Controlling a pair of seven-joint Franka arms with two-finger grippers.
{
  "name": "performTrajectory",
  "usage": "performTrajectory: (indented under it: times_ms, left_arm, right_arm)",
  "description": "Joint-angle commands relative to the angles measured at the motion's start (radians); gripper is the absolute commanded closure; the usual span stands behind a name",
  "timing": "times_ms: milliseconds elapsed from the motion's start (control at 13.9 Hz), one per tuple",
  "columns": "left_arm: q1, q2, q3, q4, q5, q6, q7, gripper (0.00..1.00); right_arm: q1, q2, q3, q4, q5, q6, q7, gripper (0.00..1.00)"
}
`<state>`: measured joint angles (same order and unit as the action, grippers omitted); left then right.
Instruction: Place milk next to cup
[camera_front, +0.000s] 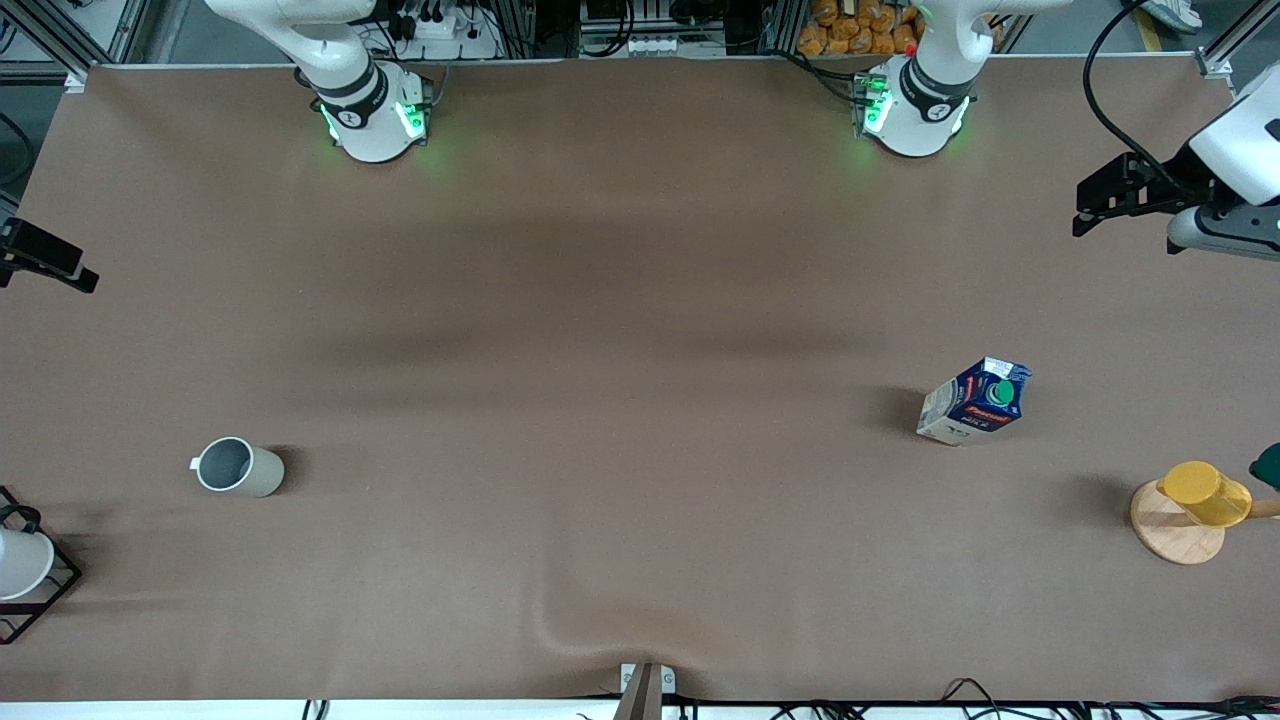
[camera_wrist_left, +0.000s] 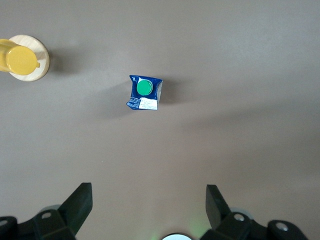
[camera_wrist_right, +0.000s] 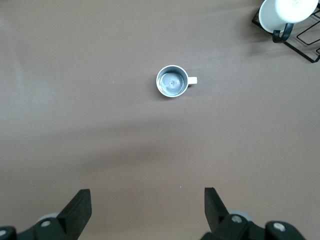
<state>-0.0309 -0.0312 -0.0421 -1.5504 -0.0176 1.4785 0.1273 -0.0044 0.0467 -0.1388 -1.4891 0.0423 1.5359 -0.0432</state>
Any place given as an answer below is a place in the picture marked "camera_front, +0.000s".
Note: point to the blue milk carton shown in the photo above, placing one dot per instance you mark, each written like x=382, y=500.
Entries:
x=975, y=402

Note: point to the grey cup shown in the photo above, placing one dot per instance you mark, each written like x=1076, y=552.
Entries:
x=240, y=468

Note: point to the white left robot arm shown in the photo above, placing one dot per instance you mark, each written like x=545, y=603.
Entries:
x=915, y=110

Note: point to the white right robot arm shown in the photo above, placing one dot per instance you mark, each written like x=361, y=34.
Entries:
x=370, y=120

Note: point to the dark green cup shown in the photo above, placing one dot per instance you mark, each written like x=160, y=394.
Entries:
x=1268, y=467

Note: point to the yellow cup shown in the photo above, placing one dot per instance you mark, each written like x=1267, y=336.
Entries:
x=1205, y=495

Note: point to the wooden cup stand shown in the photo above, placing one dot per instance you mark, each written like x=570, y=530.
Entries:
x=1170, y=535

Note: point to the bag of orange bread rolls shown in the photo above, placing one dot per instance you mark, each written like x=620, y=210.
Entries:
x=860, y=28

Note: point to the white power strip black plugs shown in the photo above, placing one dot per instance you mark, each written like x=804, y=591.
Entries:
x=445, y=28

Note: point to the aluminium frame profile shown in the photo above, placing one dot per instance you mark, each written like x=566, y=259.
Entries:
x=80, y=40
x=1230, y=45

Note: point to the metal table bracket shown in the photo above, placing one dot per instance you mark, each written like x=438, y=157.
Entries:
x=646, y=690

